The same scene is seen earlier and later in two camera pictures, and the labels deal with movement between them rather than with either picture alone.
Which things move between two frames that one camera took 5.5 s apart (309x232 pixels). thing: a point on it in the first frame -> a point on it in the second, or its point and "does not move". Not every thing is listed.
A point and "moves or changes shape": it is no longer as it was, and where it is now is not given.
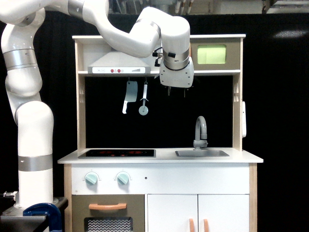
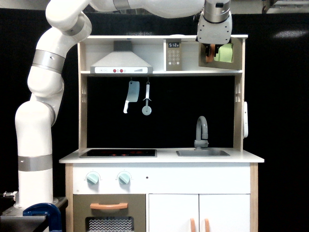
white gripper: (181, 78) -> (217, 33)
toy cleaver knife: (131, 95) does not move
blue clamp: (51, 211) does not move
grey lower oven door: (110, 205) does not move
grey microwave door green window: (216, 53) moves or changes shape
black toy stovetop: (119, 153) does not move
